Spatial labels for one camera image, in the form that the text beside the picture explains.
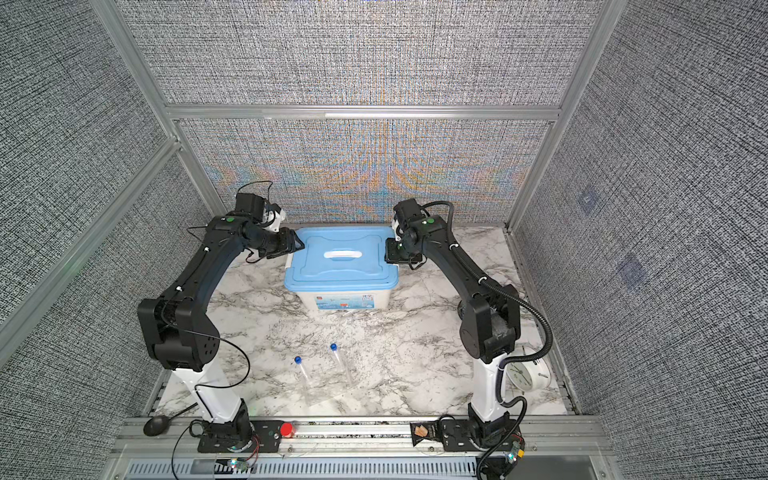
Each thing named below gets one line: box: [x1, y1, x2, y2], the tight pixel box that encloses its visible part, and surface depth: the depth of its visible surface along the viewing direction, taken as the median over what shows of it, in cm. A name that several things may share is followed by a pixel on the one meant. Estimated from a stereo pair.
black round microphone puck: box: [143, 415, 170, 437], surface depth 76 cm
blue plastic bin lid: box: [284, 226, 399, 290], surface depth 89 cm
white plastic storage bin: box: [297, 290, 393, 311], surface depth 91 cm
